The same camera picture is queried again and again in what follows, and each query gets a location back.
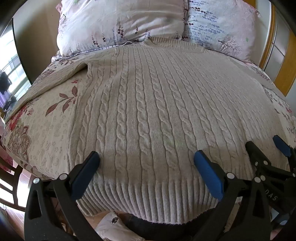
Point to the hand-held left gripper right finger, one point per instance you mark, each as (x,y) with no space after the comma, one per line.
(208,173)

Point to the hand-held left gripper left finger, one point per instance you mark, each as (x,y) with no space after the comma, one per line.
(86,176)

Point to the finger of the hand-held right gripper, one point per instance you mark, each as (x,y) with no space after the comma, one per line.
(282,146)
(255,155)

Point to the beige floral bedspread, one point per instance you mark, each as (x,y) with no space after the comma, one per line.
(46,139)

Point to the white floral cloth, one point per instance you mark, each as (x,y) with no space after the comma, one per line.
(113,226)

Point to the person's dark trousers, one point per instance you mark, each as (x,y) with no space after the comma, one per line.
(161,229)

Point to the dark wooden chair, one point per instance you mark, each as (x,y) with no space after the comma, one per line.
(12,180)

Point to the purple cloth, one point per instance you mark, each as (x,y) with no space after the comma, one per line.
(3,99)

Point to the bluish floral pillow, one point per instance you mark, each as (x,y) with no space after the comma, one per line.
(219,25)

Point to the window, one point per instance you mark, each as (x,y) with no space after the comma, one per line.
(13,58)

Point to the pink floral pillow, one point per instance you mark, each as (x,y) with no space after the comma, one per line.
(111,20)

